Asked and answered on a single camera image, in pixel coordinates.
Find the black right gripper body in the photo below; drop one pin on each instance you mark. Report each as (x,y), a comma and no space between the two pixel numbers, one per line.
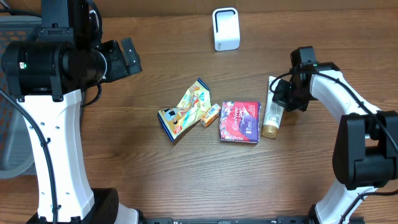
(291,95)

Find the red purple Carefree pad pack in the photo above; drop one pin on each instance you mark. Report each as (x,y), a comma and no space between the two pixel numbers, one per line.
(239,121)

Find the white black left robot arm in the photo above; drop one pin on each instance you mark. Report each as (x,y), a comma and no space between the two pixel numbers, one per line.
(46,78)

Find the white barcode scanner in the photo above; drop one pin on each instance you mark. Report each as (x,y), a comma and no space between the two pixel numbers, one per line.
(226,29)

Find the small orange white box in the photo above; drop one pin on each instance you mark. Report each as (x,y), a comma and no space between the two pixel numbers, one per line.
(210,115)

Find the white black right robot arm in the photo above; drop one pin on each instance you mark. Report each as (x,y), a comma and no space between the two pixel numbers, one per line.
(365,153)

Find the yellow snack bag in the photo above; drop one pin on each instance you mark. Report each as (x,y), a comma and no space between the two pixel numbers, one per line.
(194,104)

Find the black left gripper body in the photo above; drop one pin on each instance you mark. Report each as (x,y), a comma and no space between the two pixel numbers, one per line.
(116,66)

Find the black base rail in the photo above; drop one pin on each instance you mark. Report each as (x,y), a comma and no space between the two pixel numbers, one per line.
(277,220)

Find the white tube with gold cap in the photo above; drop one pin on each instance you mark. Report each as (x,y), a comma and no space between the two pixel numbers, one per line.
(273,115)

